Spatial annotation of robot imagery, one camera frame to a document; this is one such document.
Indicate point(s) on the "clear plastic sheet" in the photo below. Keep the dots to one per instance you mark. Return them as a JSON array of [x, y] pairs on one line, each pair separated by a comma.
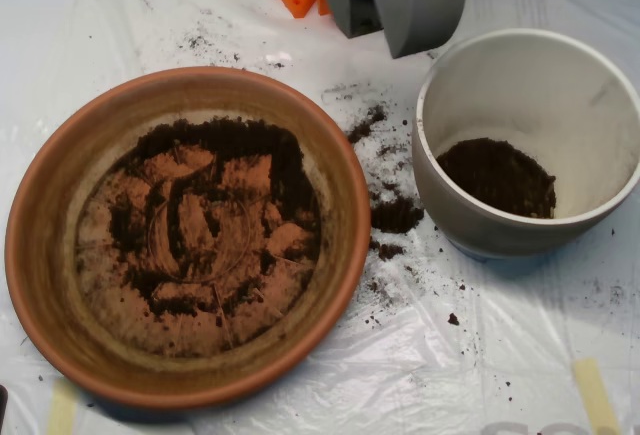
[[450, 380]]

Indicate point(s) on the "white ceramic pot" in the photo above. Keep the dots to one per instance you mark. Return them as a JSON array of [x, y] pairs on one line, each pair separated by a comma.
[[475, 235]]

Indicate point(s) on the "tiny spilled soil crumb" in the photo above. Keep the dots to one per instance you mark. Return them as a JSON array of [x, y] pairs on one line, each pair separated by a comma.
[[454, 319]]

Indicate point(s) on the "elongated spilled soil clump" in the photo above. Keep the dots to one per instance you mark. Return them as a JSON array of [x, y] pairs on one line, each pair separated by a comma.
[[361, 131]]

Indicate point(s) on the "large spilled soil pile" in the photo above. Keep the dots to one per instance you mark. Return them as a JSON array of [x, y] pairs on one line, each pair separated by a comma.
[[395, 217]]

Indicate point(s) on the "dark object at edge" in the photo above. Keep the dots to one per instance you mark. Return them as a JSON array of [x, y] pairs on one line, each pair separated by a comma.
[[3, 402]]

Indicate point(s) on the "small spilled soil clump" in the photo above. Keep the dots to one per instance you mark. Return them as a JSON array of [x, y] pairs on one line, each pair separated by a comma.
[[389, 251]]

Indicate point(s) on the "beige masking tape strip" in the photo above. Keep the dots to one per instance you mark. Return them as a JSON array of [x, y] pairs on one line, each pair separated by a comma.
[[62, 410], [595, 395]]

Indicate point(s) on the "terracotta saucer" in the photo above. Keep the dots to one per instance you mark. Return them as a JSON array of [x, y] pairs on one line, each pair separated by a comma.
[[50, 265]]

